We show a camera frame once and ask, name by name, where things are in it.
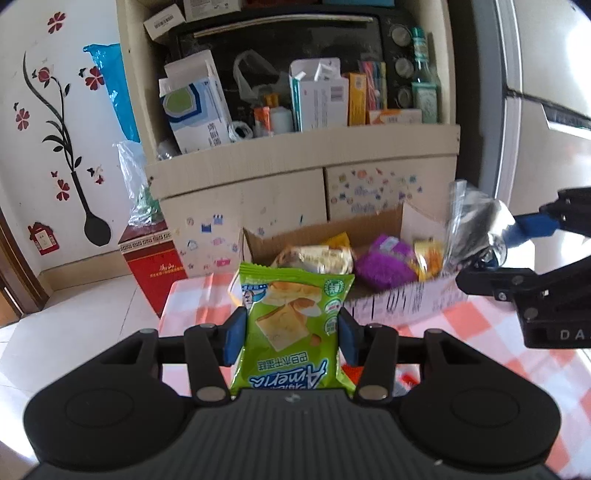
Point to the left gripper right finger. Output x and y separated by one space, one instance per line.
373 347

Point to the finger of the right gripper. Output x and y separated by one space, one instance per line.
503 284
570 212

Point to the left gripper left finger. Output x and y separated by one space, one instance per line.
207 348

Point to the green cracker packet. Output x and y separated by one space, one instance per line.
291 335

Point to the purple snack bag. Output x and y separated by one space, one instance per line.
389 263

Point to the silver foil snack bag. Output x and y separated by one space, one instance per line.
478 230

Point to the red snack bag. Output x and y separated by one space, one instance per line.
406 377

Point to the yellow snack packet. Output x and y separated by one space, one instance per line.
340 241

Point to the white cardboard milk box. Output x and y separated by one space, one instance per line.
395 303

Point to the yellow chips packet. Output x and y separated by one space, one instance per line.
429 255

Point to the popcorn snack bag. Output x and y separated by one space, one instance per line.
320 259

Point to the red gift box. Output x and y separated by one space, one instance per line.
153 260

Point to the clear plastic bag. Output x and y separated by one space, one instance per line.
145 210

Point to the beige stickered cabinet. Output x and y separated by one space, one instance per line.
267 185

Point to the green glass bottle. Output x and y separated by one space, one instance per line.
425 84

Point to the orange white flat box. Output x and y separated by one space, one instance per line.
391 116

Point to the white small jar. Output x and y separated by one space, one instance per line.
281 120

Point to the yellow slim box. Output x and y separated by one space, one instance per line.
357 99

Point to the blue white medicine box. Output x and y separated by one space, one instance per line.
194 104

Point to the white barcode carton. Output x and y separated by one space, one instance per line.
319 94

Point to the black toaster oven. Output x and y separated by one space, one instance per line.
254 48

